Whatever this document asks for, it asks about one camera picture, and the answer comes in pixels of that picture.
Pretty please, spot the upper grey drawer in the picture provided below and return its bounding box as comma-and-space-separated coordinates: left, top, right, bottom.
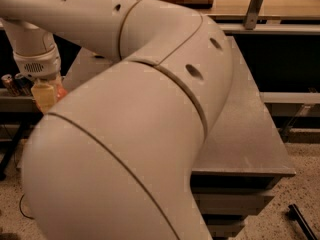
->
194, 191, 274, 216

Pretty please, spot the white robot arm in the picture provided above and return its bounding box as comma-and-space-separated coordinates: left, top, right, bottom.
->
1, 0, 233, 240

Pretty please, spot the black floor cable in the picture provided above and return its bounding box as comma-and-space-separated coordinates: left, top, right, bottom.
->
18, 193, 34, 220

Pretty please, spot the grey drawer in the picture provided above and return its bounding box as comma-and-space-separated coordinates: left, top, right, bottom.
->
194, 191, 274, 216
204, 215, 245, 238

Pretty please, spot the right metal bracket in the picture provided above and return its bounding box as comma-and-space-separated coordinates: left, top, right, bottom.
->
243, 0, 263, 30

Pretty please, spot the orange drink can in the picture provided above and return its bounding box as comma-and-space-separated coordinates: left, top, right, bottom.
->
1, 74, 20, 97

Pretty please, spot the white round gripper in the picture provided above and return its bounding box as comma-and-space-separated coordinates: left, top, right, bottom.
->
13, 46, 61, 113

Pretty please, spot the black bar on floor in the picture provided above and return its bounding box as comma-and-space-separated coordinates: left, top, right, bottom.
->
288, 204, 318, 240

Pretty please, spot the red apple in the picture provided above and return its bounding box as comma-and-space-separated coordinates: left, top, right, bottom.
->
56, 84, 68, 101

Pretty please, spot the lower grey drawer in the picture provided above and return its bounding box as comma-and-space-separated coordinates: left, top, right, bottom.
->
204, 215, 245, 238

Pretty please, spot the black table leg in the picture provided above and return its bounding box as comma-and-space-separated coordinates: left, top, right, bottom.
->
0, 121, 28, 181

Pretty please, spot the grey drawer cabinet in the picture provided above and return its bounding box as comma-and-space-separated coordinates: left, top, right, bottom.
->
61, 34, 298, 240

